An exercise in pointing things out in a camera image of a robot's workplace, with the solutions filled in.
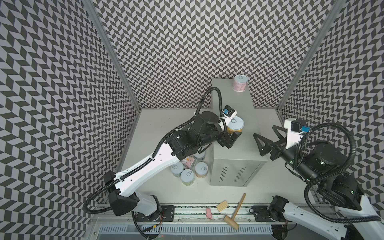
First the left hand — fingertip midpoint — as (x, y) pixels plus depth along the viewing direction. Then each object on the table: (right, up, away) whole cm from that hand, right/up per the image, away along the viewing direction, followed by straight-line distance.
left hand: (232, 128), depth 61 cm
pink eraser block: (-9, -42, +12) cm, 45 cm away
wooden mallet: (+2, -45, +10) cm, 46 cm away
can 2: (-26, -24, +22) cm, 42 cm away
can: (-13, -18, +27) cm, 35 cm away
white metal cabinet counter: (+10, -24, +30) cm, 40 cm away
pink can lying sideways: (-19, -21, +24) cm, 37 cm away
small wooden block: (-2, -41, +16) cm, 44 cm away
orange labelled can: (-12, -24, +22) cm, 35 cm away
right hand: (+10, -3, -6) cm, 12 cm away
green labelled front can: (-20, -28, +20) cm, 40 cm away
